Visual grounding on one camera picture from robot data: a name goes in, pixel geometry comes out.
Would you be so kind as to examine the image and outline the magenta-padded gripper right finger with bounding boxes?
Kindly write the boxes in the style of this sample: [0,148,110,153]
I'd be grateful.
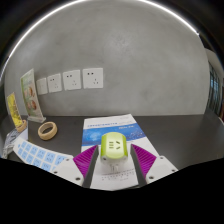
[129,143,179,188]

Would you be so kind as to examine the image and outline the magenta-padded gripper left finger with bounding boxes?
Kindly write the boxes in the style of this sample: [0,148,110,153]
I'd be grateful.
[51,144,100,190]

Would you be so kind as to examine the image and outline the green and white charger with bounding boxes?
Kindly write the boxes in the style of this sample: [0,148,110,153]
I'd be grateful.
[99,131,130,173]

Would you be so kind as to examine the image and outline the white power strip blue sockets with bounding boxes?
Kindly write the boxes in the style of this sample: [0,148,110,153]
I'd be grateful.
[12,136,75,173]

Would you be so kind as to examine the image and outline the beige masking tape roll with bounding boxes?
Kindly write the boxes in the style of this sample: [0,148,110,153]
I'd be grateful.
[36,121,59,141]

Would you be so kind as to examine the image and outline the blue and white booklet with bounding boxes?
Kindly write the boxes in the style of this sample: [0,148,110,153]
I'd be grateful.
[80,113,161,191]

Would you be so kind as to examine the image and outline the green menu sign stand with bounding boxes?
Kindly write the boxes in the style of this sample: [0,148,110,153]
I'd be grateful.
[19,68,47,125]

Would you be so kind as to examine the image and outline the dark-framed window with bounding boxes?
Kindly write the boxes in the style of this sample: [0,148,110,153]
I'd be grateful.
[204,49,224,122]

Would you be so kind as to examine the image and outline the white LED light strip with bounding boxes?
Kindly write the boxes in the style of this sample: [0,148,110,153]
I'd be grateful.
[0,0,200,83]

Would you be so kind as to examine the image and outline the white wall switch plate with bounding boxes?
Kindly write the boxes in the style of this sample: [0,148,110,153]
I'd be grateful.
[35,77,49,96]

